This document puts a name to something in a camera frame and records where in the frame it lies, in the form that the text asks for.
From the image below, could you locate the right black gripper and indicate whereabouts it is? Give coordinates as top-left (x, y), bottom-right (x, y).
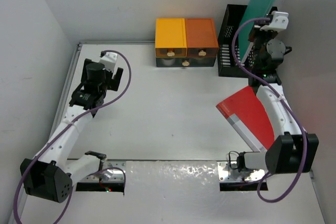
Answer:
top-left (247, 17), bottom-right (277, 69)

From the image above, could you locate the green clip file folder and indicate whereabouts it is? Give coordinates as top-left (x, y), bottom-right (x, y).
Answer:
top-left (238, 0), bottom-right (275, 63)

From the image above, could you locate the red clip file folder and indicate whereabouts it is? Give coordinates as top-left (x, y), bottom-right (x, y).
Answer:
top-left (216, 86), bottom-right (275, 152)

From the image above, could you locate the transparent grey drawer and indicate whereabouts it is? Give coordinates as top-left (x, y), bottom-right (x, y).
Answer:
top-left (185, 57), bottom-right (216, 67)
top-left (156, 57), bottom-right (187, 68)

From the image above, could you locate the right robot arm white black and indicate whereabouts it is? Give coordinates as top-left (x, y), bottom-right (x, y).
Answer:
top-left (236, 29), bottom-right (319, 175)

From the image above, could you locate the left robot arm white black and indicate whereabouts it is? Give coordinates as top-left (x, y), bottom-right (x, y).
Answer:
top-left (20, 55), bottom-right (123, 203)

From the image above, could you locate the black mesh file rack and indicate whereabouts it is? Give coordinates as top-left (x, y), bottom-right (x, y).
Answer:
top-left (217, 4), bottom-right (254, 78)

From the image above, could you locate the orange drawer box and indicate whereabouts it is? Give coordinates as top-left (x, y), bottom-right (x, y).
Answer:
top-left (185, 18), bottom-right (219, 58)

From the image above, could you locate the yellow drawer box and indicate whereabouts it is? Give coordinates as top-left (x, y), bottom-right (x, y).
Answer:
top-left (155, 18), bottom-right (187, 58)

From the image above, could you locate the white foam front board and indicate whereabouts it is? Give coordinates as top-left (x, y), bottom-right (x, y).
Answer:
top-left (21, 162), bottom-right (324, 223)

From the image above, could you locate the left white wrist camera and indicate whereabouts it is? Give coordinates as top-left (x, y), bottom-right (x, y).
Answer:
top-left (99, 52), bottom-right (118, 73)

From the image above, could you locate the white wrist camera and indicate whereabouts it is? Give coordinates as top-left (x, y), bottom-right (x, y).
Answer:
top-left (99, 52), bottom-right (118, 73)
top-left (260, 11), bottom-right (289, 33)

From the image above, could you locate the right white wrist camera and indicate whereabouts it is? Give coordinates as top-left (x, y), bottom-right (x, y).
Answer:
top-left (260, 11), bottom-right (289, 33)

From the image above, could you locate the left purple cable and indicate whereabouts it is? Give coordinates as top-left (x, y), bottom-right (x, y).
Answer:
top-left (12, 49), bottom-right (132, 224)

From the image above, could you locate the purple cable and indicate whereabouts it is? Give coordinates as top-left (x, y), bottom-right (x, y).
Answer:
top-left (231, 17), bottom-right (308, 203)
top-left (12, 49), bottom-right (132, 224)

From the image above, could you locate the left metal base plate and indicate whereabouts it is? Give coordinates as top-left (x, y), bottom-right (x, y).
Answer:
top-left (80, 159), bottom-right (127, 183)

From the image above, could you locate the metal base plate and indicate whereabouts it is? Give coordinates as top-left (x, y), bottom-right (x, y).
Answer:
top-left (217, 161), bottom-right (265, 183)
top-left (80, 159), bottom-right (127, 183)

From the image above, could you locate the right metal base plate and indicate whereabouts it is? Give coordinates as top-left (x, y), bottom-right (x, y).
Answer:
top-left (217, 161), bottom-right (265, 183)

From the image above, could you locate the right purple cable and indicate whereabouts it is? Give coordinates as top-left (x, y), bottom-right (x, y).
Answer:
top-left (231, 17), bottom-right (308, 203)

